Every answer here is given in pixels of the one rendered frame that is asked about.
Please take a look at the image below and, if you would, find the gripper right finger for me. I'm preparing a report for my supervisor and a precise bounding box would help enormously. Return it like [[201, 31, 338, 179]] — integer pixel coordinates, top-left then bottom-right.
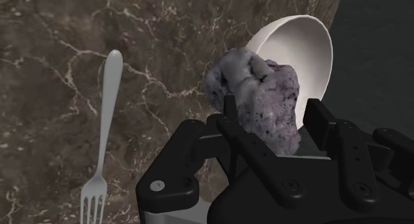
[[303, 98, 414, 205]]

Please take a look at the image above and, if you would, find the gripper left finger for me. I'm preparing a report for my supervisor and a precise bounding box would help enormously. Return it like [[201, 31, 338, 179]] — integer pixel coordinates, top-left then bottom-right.
[[135, 94, 305, 215]]

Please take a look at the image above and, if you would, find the purple speckled lumpy food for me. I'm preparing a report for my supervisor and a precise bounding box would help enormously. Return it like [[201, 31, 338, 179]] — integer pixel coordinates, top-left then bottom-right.
[[204, 47, 303, 156]]

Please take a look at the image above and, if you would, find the white fork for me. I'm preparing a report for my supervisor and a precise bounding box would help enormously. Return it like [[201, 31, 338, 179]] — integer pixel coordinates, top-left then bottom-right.
[[80, 49, 124, 224]]

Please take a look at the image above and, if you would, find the white bowl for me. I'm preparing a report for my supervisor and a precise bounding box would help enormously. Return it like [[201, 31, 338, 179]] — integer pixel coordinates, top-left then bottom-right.
[[244, 15, 334, 130]]

